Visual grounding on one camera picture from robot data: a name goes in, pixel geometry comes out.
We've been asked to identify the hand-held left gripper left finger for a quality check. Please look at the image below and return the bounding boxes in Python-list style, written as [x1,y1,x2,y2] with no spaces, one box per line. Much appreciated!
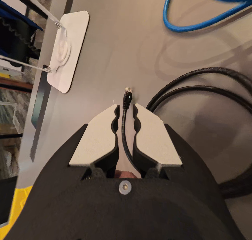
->
[69,104,120,178]

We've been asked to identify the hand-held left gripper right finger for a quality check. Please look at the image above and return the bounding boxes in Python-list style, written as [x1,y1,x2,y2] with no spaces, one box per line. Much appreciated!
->
[133,103,183,178]

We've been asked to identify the black ethernet cable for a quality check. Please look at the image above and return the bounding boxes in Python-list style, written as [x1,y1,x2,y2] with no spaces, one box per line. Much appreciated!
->
[122,67,252,199]

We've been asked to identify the yellow plastic bin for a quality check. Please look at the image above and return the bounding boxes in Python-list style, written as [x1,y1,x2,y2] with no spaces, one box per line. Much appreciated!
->
[6,186,33,240]

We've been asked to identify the blue ethernet cable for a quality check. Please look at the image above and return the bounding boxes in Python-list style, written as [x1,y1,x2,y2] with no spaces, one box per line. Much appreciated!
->
[162,0,252,33]

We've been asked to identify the black tape strip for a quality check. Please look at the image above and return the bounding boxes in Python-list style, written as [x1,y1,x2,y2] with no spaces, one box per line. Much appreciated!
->
[30,0,77,162]

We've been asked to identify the brown wooden bench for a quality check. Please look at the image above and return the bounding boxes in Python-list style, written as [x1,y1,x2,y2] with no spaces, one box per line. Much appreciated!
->
[0,77,33,91]

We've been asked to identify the clear acrylic stand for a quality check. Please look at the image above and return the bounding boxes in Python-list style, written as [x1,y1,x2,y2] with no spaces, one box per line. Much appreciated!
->
[0,0,72,74]

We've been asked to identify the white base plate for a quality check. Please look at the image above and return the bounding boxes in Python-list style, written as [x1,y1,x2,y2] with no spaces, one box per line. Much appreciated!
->
[47,10,89,94]

